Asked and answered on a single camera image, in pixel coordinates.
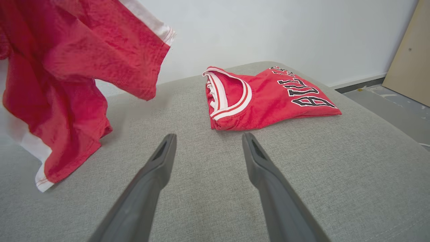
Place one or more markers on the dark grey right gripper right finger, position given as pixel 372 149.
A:
pixel 278 205

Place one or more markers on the red shirt with black lettering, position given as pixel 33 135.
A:
pixel 268 104

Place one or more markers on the beige wooden board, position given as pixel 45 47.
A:
pixel 411 64

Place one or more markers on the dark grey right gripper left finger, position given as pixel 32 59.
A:
pixel 144 198

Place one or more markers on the red shirt with white trim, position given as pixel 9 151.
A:
pixel 67 67

